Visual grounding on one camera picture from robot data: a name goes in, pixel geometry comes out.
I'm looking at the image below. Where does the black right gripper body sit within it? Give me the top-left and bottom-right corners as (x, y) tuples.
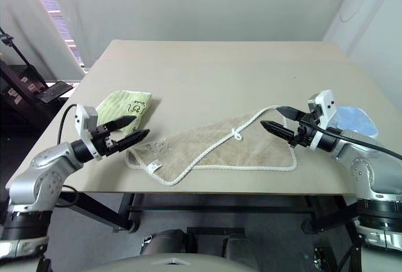
(291, 111), (322, 150)

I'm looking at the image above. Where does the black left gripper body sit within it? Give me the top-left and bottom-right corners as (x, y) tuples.
(92, 123), (122, 157)

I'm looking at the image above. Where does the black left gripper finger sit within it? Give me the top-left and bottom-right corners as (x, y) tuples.
(115, 129), (151, 153)
(106, 114), (138, 132)

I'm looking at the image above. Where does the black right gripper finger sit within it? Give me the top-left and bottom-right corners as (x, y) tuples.
(277, 106), (307, 122)
(260, 121), (300, 144)

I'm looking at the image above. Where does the beige towel with white edging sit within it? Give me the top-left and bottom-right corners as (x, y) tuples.
(124, 105), (298, 187)

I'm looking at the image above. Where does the green striped cloth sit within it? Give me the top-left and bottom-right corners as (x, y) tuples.
(95, 89), (154, 136)

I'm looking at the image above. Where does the blue cloth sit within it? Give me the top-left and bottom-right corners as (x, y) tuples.
(331, 106), (379, 139)

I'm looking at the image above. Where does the black tablet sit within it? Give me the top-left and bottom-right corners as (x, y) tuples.
(36, 80), (75, 104)

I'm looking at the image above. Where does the dark wooden cabinet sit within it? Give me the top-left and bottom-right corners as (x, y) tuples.
(0, 58), (63, 125)

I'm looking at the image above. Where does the window blind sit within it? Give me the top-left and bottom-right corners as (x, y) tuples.
(30, 0), (87, 75)

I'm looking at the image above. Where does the black floor device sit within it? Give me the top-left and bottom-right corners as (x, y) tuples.
(312, 246), (339, 272)

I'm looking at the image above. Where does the grey robot torso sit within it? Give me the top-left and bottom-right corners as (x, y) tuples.
(90, 254), (252, 272)

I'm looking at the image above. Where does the black tripod stand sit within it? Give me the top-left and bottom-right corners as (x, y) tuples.
(0, 26), (51, 103)

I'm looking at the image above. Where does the white curtain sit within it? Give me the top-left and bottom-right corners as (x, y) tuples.
(0, 0), (85, 81)

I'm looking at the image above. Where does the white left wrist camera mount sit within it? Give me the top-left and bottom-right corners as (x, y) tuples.
(75, 104), (104, 162)

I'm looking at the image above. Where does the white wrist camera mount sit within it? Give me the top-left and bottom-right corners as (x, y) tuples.
(75, 104), (104, 162)
(307, 89), (337, 151)

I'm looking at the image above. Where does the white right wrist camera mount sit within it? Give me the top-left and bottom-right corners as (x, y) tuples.
(307, 89), (337, 151)

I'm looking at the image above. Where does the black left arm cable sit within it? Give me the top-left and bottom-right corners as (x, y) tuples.
(57, 104), (80, 209)

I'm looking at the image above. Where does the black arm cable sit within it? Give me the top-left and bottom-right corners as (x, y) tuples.
(313, 126), (402, 161)
(57, 104), (80, 209)

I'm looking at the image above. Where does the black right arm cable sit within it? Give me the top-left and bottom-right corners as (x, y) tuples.
(313, 126), (402, 161)

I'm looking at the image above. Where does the black metal table frame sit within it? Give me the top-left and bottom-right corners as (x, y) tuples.
(58, 192), (368, 272)

